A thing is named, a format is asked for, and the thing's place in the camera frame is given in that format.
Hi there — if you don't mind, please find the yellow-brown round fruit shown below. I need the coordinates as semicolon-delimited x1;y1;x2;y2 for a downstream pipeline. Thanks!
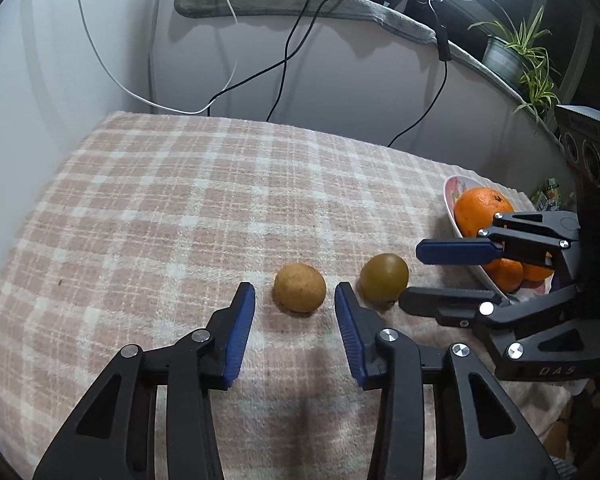
273;263;327;314

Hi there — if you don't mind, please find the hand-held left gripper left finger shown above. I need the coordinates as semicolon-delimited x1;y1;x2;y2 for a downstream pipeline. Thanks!
32;281;257;480

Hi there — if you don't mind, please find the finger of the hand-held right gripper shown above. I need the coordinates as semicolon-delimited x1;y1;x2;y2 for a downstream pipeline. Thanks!
399;282;584;362
415;211;581;267

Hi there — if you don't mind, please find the pink plaid blanket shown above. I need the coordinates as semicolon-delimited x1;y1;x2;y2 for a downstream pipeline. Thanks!
0;110;596;480

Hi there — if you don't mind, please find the large orange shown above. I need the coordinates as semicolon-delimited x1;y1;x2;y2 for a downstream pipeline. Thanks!
453;186;516;239

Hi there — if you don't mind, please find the potted spider plant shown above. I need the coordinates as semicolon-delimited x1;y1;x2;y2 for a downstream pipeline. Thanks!
467;5;563;127

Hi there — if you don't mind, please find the black ring light cable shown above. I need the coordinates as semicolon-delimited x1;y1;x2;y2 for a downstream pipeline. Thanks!
387;0;452;147

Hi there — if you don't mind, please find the white cable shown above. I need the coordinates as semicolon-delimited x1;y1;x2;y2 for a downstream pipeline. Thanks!
75;0;241;116

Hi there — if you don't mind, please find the small tangerine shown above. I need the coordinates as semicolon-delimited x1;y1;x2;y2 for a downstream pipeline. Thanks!
485;257;524;293
522;255;556;282

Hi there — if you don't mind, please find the white bowl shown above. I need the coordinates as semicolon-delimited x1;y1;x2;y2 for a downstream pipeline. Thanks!
442;175;556;306

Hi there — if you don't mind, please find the green snack packet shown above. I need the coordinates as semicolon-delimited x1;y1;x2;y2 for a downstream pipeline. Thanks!
532;177;564;211

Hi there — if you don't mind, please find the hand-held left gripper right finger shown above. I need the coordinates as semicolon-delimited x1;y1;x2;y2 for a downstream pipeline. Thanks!
334;282;561;480

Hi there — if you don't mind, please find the green-brown kiwi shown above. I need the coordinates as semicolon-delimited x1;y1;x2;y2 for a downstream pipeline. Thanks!
359;253;410;306

